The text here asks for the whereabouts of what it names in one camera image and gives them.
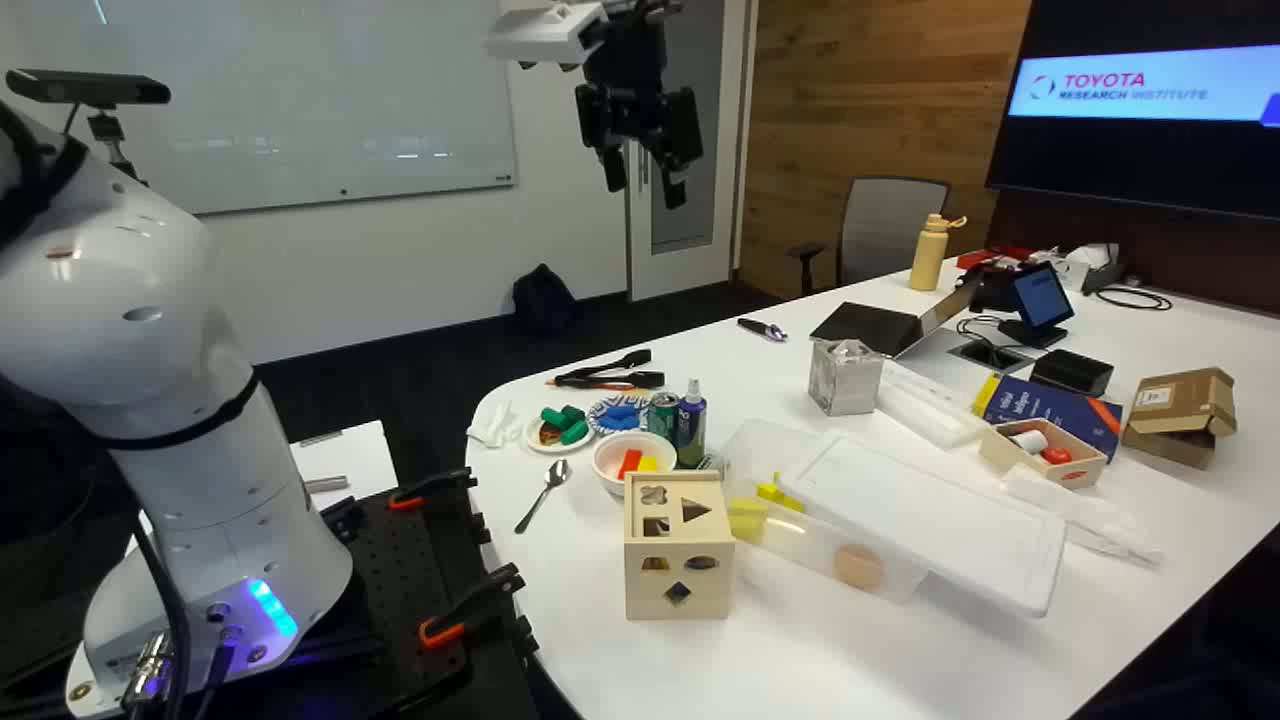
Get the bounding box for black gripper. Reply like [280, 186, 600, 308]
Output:
[571, 0, 709, 216]

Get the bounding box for glass panel door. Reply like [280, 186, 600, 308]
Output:
[623, 0, 758, 303]

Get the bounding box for black backpack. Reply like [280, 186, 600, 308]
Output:
[509, 262, 584, 342]

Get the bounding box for black marker pen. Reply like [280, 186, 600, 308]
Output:
[732, 311, 796, 350]

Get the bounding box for grey office chair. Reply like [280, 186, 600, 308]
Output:
[796, 178, 950, 302]

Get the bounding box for blue patterned plate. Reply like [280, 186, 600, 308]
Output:
[586, 394, 650, 441]

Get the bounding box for green soda can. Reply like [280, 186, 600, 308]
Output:
[645, 388, 682, 448]

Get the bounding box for black laptop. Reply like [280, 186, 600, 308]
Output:
[809, 279, 979, 359]

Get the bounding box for yellow water bottle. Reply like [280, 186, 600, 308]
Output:
[909, 208, 972, 298]

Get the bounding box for white plate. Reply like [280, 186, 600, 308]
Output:
[525, 405, 600, 462]

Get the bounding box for square metal tin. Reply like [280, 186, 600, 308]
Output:
[805, 336, 888, 421]

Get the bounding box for white bowl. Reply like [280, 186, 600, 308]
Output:
[586, 427, 680, 504]

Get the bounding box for metal spoon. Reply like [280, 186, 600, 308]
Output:
[510, 458, 576, 539]

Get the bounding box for black cloth bag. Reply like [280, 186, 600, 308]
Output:
[960, 263, 1030, 315]

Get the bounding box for clear plastic box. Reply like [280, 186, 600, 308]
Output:
[877, 359, 998, 452]

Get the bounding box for yellow plastic toy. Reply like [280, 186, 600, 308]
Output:
[724, 477, 809, 543]

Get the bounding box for black orange clamp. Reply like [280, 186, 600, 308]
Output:
[381, 466, 480, 521]
[411, 562, 527, 661]

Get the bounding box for wooden shape sorter box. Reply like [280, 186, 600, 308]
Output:
[619, 467, 738, 623]

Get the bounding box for white paper sheet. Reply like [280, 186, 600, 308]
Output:
[286, 416, 405, 518]

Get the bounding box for tablet on stand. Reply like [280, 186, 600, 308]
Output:
[995, 262, 1081, 351]

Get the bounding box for clear plastic container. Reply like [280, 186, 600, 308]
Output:
[724, 416, 934, 609]

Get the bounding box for round wooden disc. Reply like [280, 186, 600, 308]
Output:
[830, 539, 891, 596]

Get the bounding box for small black box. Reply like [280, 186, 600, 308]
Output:
[1028, 350, 1119, 400]

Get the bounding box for blue flat box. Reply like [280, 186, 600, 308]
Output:
[968, 372, 1129, 466]

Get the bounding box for black mounting board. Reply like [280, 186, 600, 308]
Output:
[0, 467, 543, 720]

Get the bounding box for small wooden tray box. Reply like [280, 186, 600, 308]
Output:
[975, 416, 1110, 493]

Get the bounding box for long clear plastic sleeve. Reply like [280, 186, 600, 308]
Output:
[1002, 472, 1162, 573]

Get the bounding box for cardboard box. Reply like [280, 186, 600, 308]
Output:
[1119, 364, 1240, 472]

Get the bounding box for wall whiteboard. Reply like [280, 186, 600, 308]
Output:
[22, 0, 525, 220]

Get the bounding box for wall television screen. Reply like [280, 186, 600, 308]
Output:
[982, 0, 1280, 225]

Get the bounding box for black coiled cable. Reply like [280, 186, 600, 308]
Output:
[1090, 279, 1181, 315]

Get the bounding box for camera on tripod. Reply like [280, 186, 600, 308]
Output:
[2, 63, 174, 186]

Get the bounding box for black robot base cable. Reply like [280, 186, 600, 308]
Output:
[122, 504, 198, 720]

